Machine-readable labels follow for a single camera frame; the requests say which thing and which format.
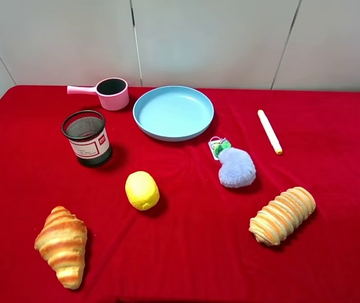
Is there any yellow lemon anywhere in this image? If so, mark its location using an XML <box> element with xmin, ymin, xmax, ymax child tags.
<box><xmin>125</xmin><ymin>171</ymin><xmax>160</xmax><ymax>211</ymax></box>

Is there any light blue plate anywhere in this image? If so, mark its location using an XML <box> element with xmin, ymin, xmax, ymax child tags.
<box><xmin>133</xmin><ymin>85</ymin><xmax>215</xmax><ymax>142</ymax></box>

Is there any blue plush toy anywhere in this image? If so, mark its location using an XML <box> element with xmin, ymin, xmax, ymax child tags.
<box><xmin>218</xmin><ymin>147</ymin><xmax>256</xmax><ymax>188</ymax></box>

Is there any pink saucepan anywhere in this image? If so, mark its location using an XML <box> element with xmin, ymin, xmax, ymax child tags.
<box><xmin>67</xmin><ymin>78</ymin><xmax>129</xmax><ymax>111</ymax></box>

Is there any white marker pen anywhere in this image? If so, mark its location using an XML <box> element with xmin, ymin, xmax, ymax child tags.
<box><xmin>258</xmin><ymin>110</ymin><xmax>283</xmax><ymax>155</ymax></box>

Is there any black mesh pen holder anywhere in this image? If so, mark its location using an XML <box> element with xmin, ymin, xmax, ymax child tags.
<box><xmin>61</xmin><ymin>110</ymin><xmax>113</xmax><ymax>167</ymax></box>

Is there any red tablecloth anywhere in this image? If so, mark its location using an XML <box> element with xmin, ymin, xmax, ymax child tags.
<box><xmin>0</xmin><ymin>86</ymin><xmax>360</xmax><ymax>302</ymax></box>

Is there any striped bread roll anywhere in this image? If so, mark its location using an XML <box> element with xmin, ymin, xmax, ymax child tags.
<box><xmin>249</xmin><ymin>186</ymin><xmax>316</xmax><ymax>246</ymax></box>

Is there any croissant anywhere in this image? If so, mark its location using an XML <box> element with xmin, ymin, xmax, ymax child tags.
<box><xmin>34</xmin><ymin>206</ymin><xmax>87</xmax><ymax>290</ymax></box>

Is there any green keychain tag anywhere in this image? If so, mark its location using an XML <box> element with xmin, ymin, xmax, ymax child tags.
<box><xmin>208</xmin><ymin>136</ymin><xmax>232</xmax><ymax>160</ymax></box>

